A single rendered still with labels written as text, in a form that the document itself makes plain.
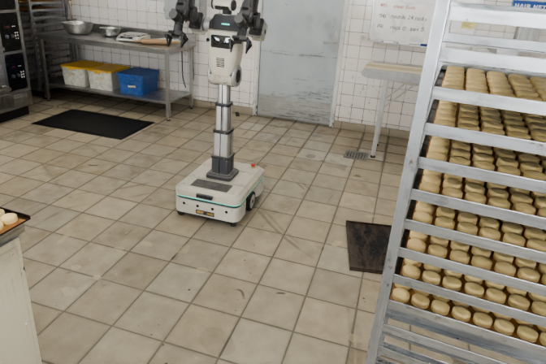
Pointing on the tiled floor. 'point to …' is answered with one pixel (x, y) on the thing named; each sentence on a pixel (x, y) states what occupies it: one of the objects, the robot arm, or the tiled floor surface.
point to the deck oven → (11, 49)
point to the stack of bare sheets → (367, 245)
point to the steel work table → (164, 96)
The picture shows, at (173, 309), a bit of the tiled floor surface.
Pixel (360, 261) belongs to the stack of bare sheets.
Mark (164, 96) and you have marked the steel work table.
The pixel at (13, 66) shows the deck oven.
